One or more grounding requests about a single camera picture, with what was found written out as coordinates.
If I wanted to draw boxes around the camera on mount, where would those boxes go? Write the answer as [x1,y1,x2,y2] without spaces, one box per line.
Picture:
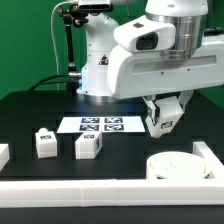
[78,0,113,12]

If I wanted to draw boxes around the white cable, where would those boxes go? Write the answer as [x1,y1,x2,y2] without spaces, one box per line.
[50,0,78,91]

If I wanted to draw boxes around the white round stool seat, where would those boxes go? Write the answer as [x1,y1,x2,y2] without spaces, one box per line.
[146,151,211,180]

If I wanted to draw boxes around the black cables on table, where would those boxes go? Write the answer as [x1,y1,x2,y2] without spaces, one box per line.
[27,73,81,92]

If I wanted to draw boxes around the white U-shaped wall fence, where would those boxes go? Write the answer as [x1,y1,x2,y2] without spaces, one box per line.
[0,142,224,208]

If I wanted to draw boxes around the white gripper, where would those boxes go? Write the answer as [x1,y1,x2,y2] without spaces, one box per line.
[107,35,224,125]

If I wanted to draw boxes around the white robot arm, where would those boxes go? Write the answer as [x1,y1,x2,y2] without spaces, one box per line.
[77,0,224,127]

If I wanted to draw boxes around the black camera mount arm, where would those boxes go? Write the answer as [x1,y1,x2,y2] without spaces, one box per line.
[59,4,88,75]

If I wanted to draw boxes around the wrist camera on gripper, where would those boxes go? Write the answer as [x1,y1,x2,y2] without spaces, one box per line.
[114,20,176,53]

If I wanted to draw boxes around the white marker sheet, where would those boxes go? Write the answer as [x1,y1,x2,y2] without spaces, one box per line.
[57,116,145,134]

